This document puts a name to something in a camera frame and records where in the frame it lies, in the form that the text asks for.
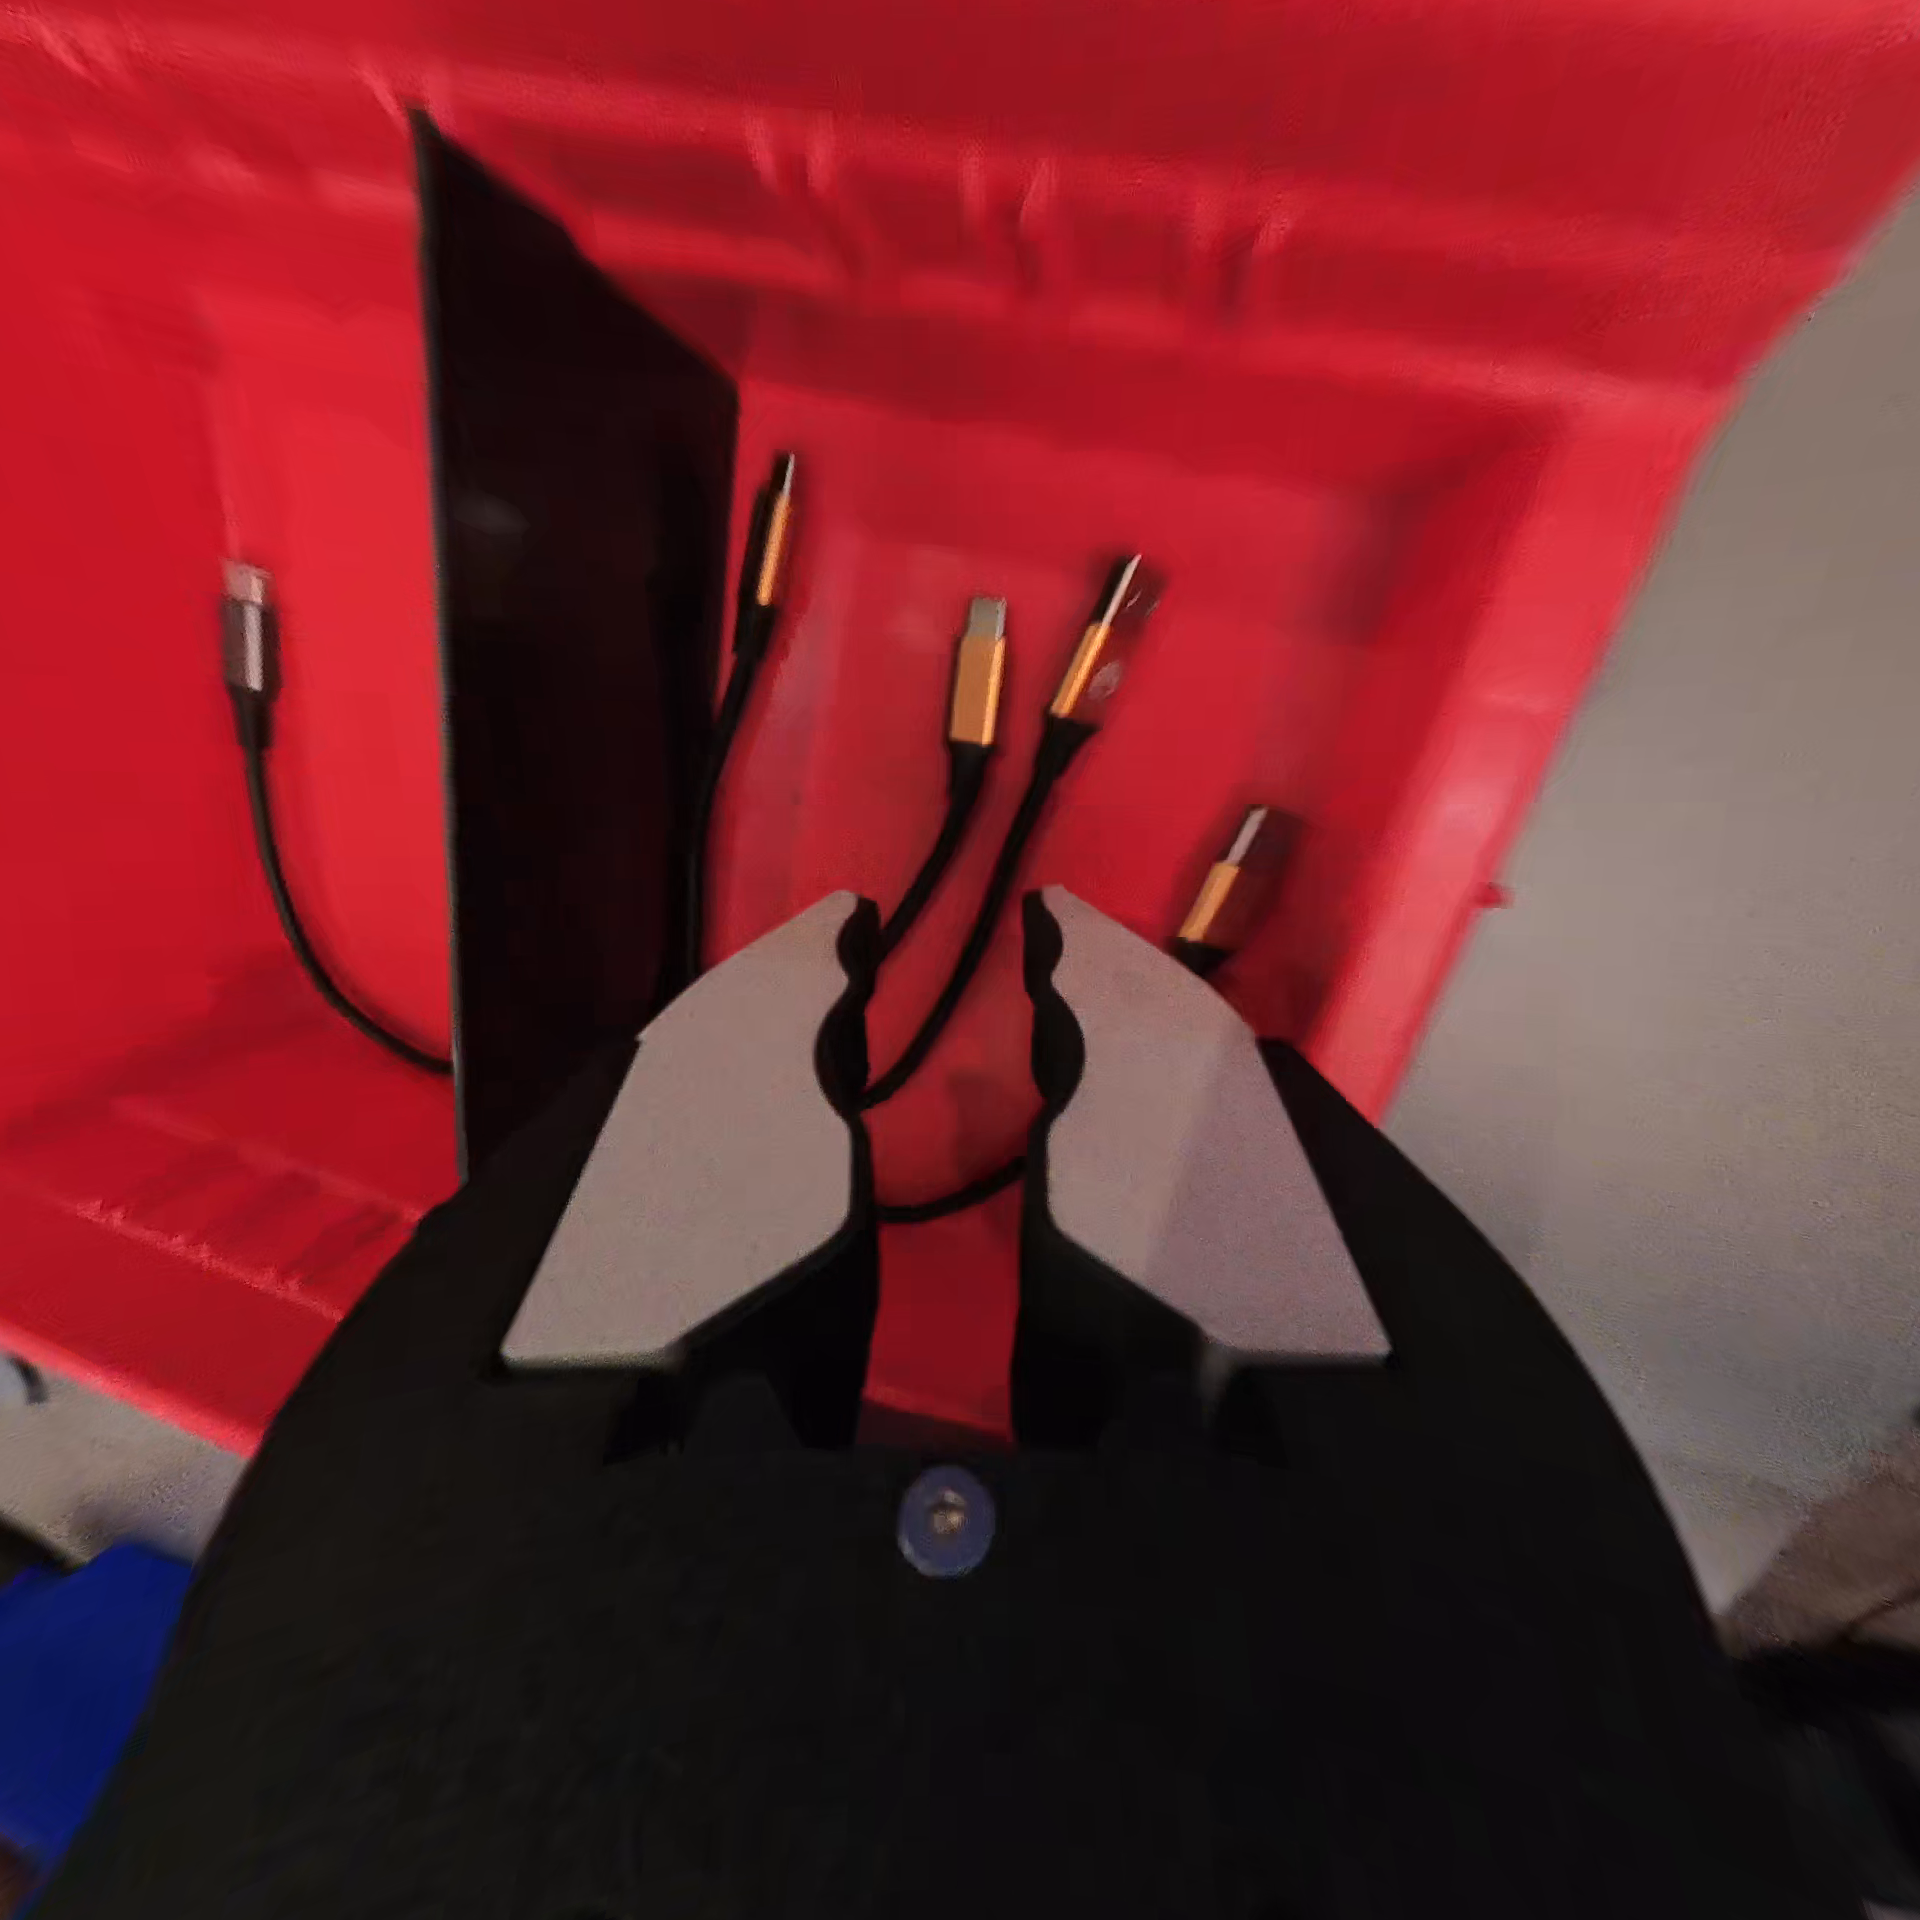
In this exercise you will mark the grey USB hub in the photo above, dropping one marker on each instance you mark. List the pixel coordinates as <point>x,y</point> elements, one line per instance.
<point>247,647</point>

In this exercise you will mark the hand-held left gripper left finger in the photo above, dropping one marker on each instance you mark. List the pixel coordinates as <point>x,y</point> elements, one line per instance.
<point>705,1187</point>

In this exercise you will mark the grey desk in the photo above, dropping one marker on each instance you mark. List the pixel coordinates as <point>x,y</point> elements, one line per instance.
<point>1727,900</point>

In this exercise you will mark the black bin divider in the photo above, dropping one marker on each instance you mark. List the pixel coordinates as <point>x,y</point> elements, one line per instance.
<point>569,674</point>

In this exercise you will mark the red storage bin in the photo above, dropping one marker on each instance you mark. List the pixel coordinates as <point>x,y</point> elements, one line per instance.
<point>1201,374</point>

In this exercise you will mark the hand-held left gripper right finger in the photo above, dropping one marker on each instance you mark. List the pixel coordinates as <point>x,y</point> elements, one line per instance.
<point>1201,1201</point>

